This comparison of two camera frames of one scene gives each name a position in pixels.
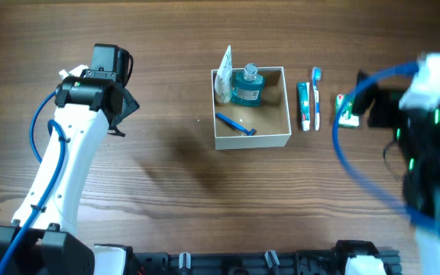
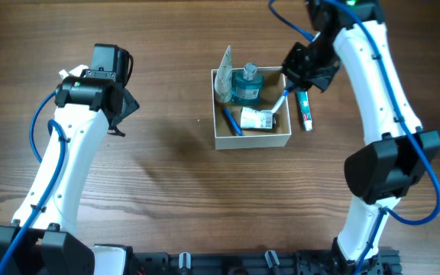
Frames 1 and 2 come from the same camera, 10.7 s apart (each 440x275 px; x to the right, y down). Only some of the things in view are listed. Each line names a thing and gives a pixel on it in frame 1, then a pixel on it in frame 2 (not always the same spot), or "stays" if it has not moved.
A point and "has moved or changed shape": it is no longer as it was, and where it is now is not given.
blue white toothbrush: [317, 76] to [280, 101]
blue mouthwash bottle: [248, 86] stays
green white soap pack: [343, 108] to [257, 119]
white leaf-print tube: [224, 80] stays
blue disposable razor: [251, 132] has moved or changed shape
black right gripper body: [386, 111] to [310, 66]
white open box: [264, 125] stays
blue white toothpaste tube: [304, 97] stays
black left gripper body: [131, 105] stays
